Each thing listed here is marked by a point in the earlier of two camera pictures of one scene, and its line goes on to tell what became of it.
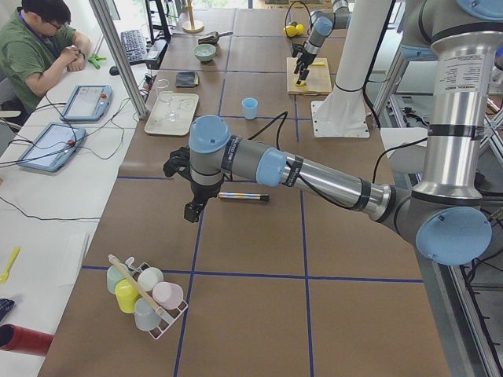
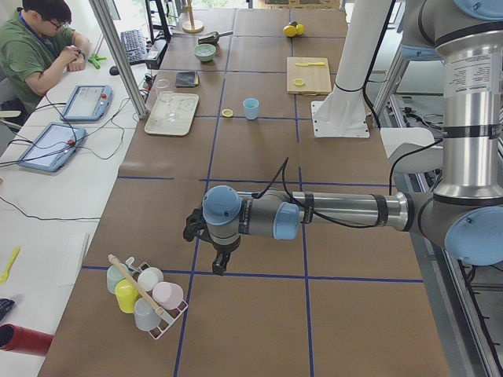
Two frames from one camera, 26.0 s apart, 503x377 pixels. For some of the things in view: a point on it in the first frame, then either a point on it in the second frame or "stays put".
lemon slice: [302, 83] → [227, 112]
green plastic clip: [95, 59] stays put
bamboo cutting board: [318, 80] stays put
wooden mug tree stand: [192, 27] stays put
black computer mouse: [114, 71] stays put
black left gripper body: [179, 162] → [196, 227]
